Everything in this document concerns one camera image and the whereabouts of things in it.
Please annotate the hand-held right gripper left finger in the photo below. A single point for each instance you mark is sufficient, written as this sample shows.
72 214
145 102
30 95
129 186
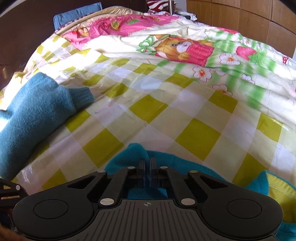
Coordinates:
141 172

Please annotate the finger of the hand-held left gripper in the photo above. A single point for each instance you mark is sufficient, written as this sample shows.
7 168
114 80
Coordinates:
13 188

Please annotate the metal flask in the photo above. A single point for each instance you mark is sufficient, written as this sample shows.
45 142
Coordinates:
171 7

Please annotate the teal fleece pullover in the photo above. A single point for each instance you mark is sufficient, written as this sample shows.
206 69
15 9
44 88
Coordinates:
161 157

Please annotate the wooden wardrobe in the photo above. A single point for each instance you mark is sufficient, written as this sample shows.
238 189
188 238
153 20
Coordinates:
254 18

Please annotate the light blue fleece garment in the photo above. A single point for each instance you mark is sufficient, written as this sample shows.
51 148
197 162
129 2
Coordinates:
34 111

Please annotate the blue cushion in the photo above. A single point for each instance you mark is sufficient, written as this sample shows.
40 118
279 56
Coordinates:
76 16

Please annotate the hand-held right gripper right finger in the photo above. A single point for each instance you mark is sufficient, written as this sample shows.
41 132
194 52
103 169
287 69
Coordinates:
153 172

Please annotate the cream pillow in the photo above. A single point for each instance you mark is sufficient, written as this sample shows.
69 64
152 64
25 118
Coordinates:
124 10

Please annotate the cartoon print quilt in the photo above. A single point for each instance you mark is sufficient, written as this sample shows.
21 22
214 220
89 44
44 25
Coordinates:
23 41

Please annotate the printed checkered quilt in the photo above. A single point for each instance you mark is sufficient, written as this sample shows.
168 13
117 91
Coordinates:
161 104

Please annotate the red white striped cloth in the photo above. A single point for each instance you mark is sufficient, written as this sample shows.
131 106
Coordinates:
159 4

